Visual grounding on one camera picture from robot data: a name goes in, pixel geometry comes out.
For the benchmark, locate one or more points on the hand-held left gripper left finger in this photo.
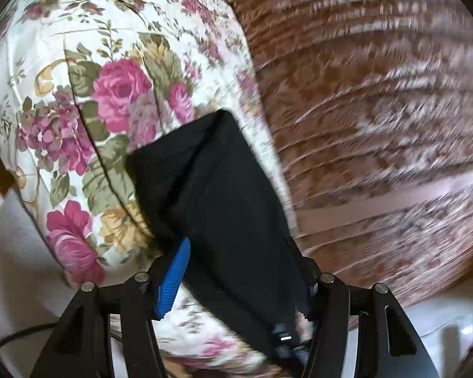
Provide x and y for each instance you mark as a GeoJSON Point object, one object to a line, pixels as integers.
{"type": "Point", "coordinates": [172, 281]}

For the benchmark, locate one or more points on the brown patterned carpet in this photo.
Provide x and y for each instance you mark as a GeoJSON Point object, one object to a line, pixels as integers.
{"type": "Point", "coordinates": [358, 126]}

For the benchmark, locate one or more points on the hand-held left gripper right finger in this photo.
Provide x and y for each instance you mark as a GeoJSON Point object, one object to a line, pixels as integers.
{"type": "Point", "coordinates": [310, 273]}

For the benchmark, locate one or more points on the black pants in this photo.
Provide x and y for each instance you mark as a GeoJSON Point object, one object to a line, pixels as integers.
{"type": "Point", "coordinates": [213, 197]}

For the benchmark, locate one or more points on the floral bedsheet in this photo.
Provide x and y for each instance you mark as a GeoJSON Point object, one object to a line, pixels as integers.
{"type": "Point", "coordinates": [122, 27]}

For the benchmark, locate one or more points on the white cloth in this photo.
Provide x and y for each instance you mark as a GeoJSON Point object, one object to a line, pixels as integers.
{"type": "Point", "coordinates": [21, 267]}

